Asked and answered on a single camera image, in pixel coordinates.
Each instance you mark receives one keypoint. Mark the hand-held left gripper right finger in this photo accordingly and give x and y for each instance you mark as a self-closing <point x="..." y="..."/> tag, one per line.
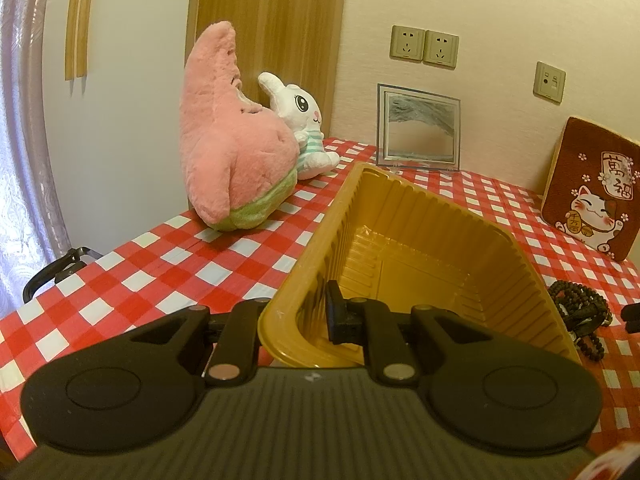
<point x="342" y="320"/>

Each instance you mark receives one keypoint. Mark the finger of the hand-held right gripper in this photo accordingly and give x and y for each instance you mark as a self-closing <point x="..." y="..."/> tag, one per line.
<point x="631" y="316"/>

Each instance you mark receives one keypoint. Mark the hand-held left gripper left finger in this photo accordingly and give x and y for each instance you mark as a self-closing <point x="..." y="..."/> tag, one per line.
<point x="245" y="325"/>

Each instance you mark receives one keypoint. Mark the black wrist watch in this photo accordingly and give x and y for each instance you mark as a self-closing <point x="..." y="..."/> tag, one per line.
<point x="586" y="319"/>

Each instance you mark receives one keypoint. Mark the orange plastic tray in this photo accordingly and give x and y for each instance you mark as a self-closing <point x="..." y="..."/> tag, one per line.
<point x="400" y="240"/>

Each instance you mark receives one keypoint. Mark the red white checkered tablecloth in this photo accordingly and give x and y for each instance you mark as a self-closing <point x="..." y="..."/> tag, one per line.
<point x="150" y="270"/>

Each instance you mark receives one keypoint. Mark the toast cushion with cat print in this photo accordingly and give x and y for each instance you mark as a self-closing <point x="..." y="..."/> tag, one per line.
<point x="575" y="175"/>

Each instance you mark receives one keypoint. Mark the pink starfish plush toy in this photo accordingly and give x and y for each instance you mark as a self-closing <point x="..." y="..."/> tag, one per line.
<point x="225" y="150"/>

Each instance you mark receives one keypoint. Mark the white rabbit plush toy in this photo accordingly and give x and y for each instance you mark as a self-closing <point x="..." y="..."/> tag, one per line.
<point x="300" y="105"/>

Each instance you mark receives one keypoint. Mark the pale patterned curtain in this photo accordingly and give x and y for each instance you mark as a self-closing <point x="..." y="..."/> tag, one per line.
<point x="20" y="185"/>

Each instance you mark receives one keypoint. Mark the wooden door panel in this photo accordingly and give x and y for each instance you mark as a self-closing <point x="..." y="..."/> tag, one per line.
<point x="270" y="20"/>

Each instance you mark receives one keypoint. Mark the sand art picture frame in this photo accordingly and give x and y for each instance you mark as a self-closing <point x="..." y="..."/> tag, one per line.
<point x="420" y="130"/>

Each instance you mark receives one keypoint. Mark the beige wall socket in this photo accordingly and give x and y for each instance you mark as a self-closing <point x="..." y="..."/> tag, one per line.
<point x="407" y="42"/>
<point x="440" y="49"/>

